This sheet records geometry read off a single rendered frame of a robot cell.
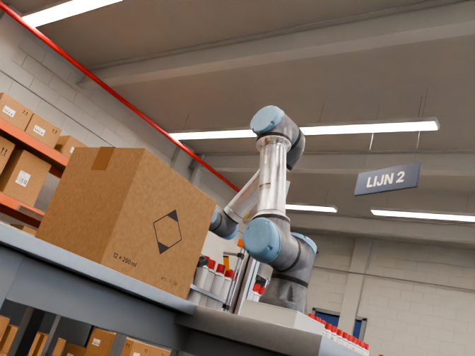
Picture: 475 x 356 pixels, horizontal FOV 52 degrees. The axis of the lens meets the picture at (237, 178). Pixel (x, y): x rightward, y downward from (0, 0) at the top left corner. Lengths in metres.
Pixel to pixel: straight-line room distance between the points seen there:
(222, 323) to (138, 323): 0.14
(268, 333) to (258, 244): 0.62
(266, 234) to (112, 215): 0.50
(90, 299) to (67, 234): 0.36
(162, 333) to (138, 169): 0.36
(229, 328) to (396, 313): 8.84
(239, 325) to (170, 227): 0.40
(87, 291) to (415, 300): 8.98
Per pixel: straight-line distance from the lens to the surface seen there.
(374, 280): 9.90
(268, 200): 1.47
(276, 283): 1.49
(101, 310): 0.80
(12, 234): 0.66
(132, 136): 7.36
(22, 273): 0.72
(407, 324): 9.54
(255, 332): 0.81
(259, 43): 4.99
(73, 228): 1.12
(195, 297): 1.84
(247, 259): 1.86
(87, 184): 1.15
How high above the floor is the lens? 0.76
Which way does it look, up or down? 20 degrees up
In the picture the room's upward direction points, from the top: 17 degrees clockwise
